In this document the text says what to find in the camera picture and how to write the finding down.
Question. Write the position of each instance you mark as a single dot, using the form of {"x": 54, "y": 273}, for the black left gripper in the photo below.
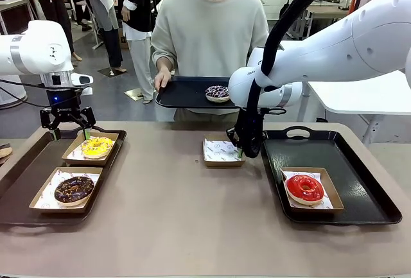
{"x": 64, "y": 101}

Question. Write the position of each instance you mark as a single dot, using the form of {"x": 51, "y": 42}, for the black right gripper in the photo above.
{"x": 260, "y": 124}

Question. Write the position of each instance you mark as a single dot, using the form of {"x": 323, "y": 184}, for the yellow sprinkled donut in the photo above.
{"x": 91, "y": 151}

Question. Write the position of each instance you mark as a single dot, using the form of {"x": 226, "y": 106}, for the brown cardboard donut box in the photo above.
{"x": 334, "y": 194}
{"x": 80, "y": 210}
{"x": 69, "y": 159}
{"x": 223, "y": 163}

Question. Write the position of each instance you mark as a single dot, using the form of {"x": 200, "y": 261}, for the black serving tray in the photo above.
{"x": 186, "y": 95}

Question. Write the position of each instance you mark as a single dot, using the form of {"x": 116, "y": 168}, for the chocolate sprinkled donut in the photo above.
{"x": 64, "y": 194}

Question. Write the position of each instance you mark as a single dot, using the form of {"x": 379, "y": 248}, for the red glazed donut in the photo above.
{"x": 295, "y": 191}

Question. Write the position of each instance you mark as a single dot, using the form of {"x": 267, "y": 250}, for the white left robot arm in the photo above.
{"x": 35, "y": 50}

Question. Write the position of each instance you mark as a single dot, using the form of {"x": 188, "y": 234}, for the person's right forearm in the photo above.
{"x": 163, "y": 58}

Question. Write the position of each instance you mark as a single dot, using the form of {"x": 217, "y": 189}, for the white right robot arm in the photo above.
{"x": 337, "y": 47}

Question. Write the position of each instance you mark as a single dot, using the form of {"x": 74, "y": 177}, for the brown plastic tray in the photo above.
{"x": 32, "y": 156}

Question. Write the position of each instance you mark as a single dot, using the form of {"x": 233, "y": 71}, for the black textured plastic tray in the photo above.
{"x": 353, "y": 169}

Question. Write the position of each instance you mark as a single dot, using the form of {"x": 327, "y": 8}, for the person's right hand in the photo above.
{"x": 162, "y": 80}

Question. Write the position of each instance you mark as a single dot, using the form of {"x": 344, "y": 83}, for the white printed paper liner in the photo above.
{"x": 298, "y": 173}
{"x": 43, "y": 202}
{"x": 218, "y": 151}
{"x": 76, "y": 152}

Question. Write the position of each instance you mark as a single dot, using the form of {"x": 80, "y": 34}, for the purple sprinkled donut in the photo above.
{"x": 215, "y": 93}

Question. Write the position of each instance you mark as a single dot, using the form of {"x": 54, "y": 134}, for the person in beige sweater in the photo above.
{"x": 208, "y": 34}

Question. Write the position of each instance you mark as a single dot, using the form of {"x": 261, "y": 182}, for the person in black trousers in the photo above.
{"x": 54, "y": 11}

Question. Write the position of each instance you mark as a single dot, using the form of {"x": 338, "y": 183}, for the mannequin in white shirt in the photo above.
{"x": 102, "y": 8}

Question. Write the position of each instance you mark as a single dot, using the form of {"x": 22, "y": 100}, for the mannequin black cardigan beige trousers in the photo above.
{"x": 138, "y": 18}

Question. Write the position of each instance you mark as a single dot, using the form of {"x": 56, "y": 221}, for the white rounded table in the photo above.
{"x": 363, "y": 95}

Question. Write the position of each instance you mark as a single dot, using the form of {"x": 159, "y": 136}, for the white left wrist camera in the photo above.
{"x": 82, "y": 79}

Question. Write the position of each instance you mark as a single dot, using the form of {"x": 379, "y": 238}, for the gold mannequin base plate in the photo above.
{"x": 133, "y": 93}

